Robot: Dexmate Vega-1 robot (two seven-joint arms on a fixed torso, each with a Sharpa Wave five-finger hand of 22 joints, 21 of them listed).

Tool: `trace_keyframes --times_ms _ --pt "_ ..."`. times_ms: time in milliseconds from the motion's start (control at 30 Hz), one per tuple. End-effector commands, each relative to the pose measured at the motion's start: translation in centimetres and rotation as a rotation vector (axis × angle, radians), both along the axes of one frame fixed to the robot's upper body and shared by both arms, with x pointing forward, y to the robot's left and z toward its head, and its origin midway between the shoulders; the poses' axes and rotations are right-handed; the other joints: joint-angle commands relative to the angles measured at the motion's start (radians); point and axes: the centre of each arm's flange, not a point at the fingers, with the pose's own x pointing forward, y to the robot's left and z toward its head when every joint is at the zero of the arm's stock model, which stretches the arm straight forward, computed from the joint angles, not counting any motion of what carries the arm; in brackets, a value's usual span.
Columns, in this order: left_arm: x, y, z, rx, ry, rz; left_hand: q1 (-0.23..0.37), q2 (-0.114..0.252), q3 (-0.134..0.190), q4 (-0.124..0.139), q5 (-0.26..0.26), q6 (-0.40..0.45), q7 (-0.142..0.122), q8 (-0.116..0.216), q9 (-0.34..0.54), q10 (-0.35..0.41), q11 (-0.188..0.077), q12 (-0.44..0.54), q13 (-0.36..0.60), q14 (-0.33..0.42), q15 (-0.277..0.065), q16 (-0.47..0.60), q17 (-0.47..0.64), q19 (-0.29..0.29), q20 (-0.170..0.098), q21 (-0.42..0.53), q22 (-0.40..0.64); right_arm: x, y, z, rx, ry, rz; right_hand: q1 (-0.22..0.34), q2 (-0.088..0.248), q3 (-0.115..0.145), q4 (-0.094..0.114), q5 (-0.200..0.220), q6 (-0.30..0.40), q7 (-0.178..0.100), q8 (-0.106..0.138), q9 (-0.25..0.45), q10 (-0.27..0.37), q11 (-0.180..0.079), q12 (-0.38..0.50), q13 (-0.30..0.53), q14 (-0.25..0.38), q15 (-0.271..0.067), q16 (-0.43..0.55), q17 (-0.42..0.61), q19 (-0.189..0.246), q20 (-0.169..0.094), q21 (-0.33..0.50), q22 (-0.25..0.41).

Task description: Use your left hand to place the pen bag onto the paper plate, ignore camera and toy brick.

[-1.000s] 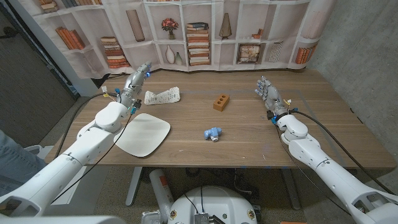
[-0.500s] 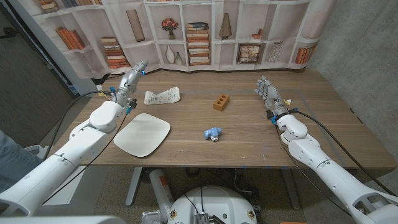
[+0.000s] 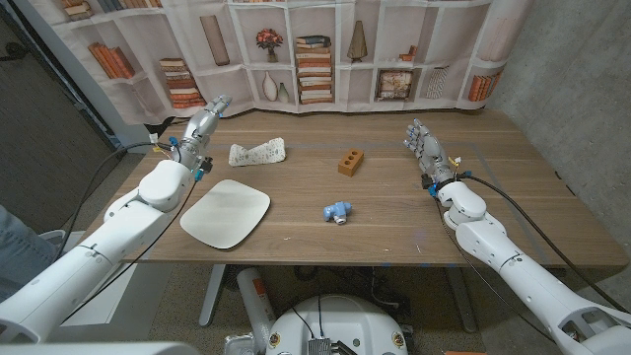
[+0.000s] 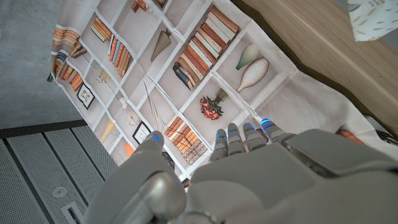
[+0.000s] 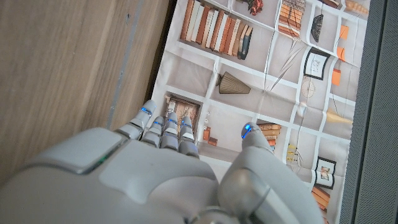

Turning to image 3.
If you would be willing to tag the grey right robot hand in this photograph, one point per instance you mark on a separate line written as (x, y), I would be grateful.
(430, 150)

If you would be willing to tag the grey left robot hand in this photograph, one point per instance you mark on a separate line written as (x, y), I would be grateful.
(199, 130)

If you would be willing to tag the white leaf-patterned pen bag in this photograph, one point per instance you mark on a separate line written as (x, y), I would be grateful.
(259, 154)

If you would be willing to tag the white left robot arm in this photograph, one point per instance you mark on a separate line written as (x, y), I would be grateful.
(98, 246)

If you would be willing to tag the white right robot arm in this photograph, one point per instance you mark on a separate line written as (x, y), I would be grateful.
(517, 266)

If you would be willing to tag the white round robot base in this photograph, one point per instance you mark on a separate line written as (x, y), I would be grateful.
(340, 325)

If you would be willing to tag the orange toy brick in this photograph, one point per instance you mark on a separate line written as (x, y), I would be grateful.
(350, 163)

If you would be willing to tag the white paper plate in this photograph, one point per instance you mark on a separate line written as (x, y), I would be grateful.
(224, 214)

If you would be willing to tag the bookshelf print backdrop cloth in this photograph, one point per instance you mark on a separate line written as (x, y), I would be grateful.
(236, 84)

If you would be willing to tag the grey table leg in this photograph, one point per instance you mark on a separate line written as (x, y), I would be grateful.
(463, 301)
(212, 296)

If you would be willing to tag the dark perforated panel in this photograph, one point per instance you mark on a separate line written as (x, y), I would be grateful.
(44, 148)

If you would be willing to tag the person in blue jeans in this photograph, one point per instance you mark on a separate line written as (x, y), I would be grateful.
(20, 256)

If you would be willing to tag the white robot torso edge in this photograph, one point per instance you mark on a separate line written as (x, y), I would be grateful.
(98, 349)

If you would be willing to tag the blue toy camera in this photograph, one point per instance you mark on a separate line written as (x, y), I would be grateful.
(335, 211)

